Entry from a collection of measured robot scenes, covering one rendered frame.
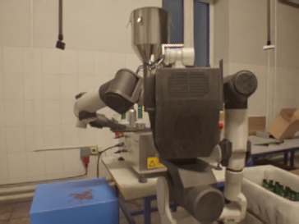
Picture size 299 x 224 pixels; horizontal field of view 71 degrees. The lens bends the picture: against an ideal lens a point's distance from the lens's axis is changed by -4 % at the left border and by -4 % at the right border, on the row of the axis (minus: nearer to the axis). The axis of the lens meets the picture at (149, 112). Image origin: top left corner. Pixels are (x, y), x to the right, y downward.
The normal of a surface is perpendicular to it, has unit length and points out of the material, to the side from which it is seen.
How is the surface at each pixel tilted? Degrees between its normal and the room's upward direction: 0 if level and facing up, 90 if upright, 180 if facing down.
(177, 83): 87
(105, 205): 90
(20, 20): 90
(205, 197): 87
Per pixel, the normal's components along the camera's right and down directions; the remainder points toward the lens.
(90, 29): 0.38, 0.06
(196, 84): 0.00, 0.02
